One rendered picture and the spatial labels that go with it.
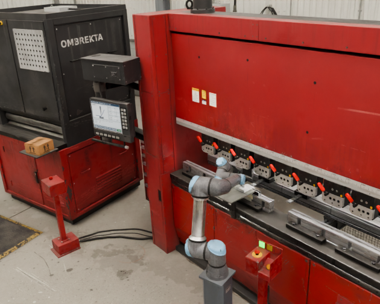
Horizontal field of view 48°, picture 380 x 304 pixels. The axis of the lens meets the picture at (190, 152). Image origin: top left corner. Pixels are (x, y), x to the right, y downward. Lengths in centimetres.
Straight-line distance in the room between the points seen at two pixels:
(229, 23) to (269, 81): 51
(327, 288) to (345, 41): 160
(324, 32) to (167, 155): 191
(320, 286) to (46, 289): 242
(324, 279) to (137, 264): 193
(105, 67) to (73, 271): 197
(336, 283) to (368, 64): 141
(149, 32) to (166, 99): 60
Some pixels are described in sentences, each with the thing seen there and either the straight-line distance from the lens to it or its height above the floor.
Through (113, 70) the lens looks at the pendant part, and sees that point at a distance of 367.
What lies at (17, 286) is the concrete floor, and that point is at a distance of 439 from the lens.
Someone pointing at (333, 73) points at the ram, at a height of 203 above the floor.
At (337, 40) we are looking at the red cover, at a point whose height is 222.
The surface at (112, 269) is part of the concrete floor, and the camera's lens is 428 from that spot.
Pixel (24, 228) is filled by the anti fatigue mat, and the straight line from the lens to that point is 519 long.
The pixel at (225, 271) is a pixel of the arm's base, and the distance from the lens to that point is 283.
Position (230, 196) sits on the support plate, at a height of 100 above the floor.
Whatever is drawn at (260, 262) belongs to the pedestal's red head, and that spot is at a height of 76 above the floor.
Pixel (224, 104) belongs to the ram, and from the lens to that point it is 330.
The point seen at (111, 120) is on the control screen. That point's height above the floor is 142.
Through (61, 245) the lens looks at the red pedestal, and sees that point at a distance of 456.
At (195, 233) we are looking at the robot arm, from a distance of 276.
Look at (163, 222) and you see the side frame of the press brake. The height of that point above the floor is 37.
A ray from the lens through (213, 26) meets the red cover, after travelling 323.
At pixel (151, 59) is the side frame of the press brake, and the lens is 358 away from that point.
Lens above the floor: 261
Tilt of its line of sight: 23 degrees down
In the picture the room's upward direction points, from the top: 3 degrees counter-clockwise
